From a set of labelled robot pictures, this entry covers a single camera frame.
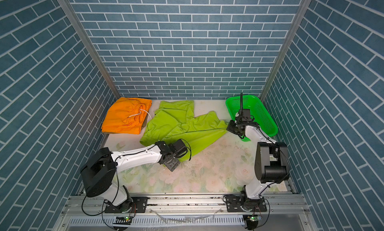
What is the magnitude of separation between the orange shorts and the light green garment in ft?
0.25

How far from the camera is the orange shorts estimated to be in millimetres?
1007

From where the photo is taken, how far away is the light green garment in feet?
3.13

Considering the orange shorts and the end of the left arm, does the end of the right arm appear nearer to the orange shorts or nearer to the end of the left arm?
the end of the left arm

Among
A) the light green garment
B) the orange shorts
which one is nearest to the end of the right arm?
the light green garment

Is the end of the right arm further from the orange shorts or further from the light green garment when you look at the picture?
the orange shorts
